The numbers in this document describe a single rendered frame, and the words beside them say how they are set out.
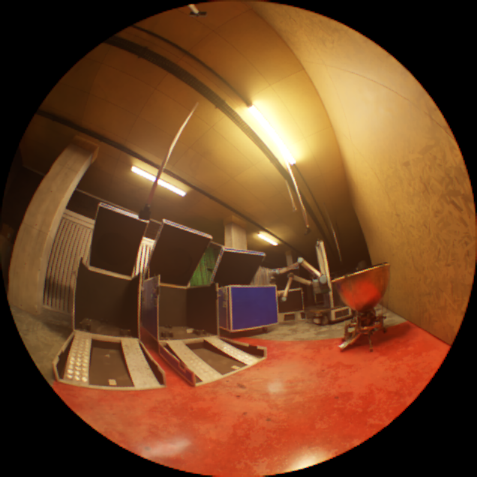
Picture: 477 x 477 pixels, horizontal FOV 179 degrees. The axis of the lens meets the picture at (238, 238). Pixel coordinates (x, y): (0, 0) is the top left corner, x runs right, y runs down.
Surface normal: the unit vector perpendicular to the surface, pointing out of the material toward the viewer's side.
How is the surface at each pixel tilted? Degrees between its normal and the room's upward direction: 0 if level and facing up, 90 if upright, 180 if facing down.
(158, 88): 180
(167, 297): 90
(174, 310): 90
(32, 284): 90
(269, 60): 180
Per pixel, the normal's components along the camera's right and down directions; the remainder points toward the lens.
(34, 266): 0.77, -0.29
